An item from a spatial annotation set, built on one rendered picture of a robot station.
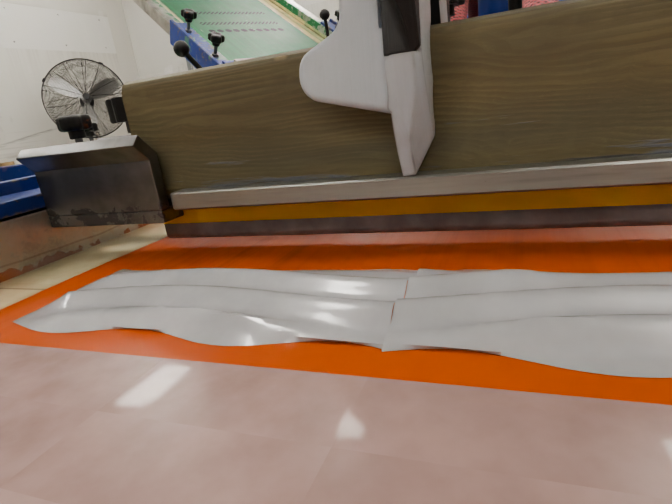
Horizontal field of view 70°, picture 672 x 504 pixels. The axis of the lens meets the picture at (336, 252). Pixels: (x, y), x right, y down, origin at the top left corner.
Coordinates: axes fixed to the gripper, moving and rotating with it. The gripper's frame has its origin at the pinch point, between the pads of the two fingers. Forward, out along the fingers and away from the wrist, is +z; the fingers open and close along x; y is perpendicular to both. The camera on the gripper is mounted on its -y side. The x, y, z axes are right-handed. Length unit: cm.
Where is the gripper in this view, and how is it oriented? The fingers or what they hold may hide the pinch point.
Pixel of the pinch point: (433, 139)
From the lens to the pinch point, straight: 25.3
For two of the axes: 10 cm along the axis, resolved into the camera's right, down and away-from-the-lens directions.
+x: -3.5, 3.3, -8.8
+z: 1.3, 9.5, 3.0
